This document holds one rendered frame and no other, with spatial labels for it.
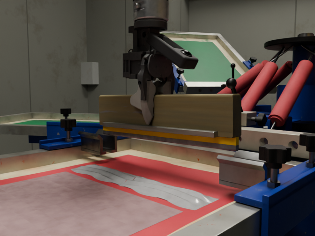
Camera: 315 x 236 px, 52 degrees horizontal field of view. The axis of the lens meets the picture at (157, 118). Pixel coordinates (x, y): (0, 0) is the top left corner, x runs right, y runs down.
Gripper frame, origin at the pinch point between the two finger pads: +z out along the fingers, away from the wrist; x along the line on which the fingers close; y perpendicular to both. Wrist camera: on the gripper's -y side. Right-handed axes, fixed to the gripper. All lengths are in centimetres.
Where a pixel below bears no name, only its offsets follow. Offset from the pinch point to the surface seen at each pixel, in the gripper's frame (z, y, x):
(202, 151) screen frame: 9.1, -1.2, -14.8
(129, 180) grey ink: 11.7, -0.7, 8.7
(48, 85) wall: -5, 326, -150
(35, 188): 12.5, 10.1, 22.6
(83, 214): 12.4, -6.9, 23.4
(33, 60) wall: -35, 321, -129
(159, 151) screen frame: 11.3, 13.4, -14.9
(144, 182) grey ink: 11.6, -4.1, 7.8
